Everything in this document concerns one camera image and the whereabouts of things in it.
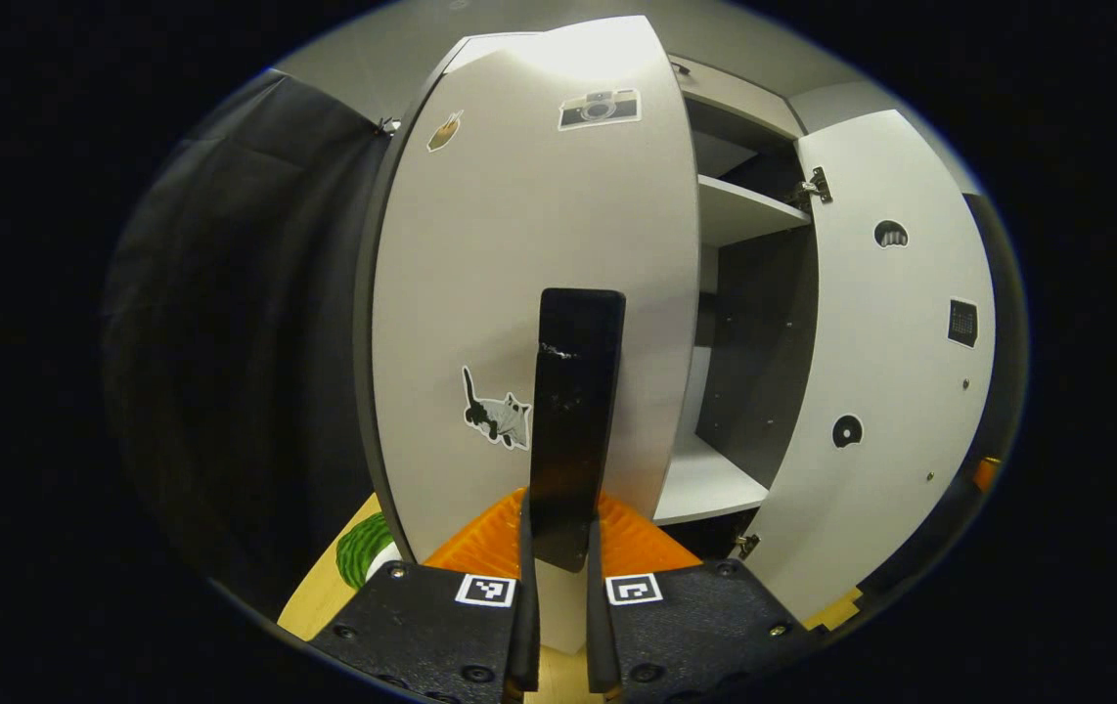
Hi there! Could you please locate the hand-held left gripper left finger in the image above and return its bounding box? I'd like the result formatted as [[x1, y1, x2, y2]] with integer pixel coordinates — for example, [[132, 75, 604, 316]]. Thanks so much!
[[309, 487, 542, 704]]

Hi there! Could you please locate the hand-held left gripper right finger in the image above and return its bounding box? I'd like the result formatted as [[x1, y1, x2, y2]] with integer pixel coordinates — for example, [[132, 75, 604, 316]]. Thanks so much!
[[585, 489, 809, 704]]

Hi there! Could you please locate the beige cabinet door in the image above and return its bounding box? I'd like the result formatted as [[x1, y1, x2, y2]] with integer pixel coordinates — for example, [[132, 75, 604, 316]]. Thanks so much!
[[739, 108, 998, 622], [371, 15, 701, 656]]

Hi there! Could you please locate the black door handle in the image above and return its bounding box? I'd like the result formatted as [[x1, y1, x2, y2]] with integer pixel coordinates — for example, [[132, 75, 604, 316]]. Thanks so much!
[[527, 286, 627, 574]]

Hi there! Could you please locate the beige double-door shoe cabinet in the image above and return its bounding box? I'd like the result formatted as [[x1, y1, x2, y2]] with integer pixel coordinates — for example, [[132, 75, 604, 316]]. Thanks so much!
[[353, 15, 1000, 656]]

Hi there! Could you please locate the white cabinet shelf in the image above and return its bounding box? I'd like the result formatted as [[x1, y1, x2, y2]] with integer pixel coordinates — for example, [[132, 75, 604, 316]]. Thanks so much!
[[653, 433, 770, 526], [698, 174, 812, 247]]

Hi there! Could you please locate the green striped object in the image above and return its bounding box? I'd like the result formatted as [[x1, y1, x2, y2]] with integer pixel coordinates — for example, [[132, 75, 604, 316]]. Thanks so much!
[[335, 510, 403, 591]]

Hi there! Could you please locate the black backdrop cloth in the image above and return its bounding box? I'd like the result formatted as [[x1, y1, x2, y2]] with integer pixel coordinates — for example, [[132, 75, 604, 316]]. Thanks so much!
[[99, 68, 403, 617]]

